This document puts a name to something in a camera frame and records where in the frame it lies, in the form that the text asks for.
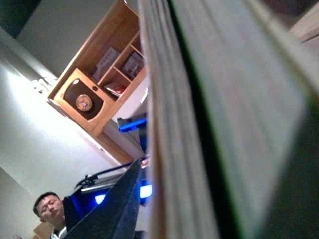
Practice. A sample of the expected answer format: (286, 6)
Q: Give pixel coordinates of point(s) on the thick book with green cover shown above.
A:
(233, 122)

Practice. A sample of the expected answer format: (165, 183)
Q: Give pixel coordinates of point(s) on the red white book lying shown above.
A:
(115, 88)

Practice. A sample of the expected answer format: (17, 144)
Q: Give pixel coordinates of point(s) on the white booklet in cubby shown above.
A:
(104, 64)

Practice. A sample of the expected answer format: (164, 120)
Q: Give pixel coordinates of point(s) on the dark oval clock panel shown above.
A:
(86, 102)

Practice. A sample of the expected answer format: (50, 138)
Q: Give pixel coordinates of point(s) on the red patterned book in cubby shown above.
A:
(133, 65)

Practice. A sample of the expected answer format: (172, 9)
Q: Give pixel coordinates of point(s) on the seated man in background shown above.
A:
(50, 209)

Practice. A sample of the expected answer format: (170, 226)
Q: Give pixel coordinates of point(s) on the right gripper black right-camera finger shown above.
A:
(115, 217)

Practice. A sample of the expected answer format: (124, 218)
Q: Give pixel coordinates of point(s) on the blue lit black device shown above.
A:
(92, 190)

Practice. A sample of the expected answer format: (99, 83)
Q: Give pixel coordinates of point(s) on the wooden wall cubby shelf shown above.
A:
(120, 30)

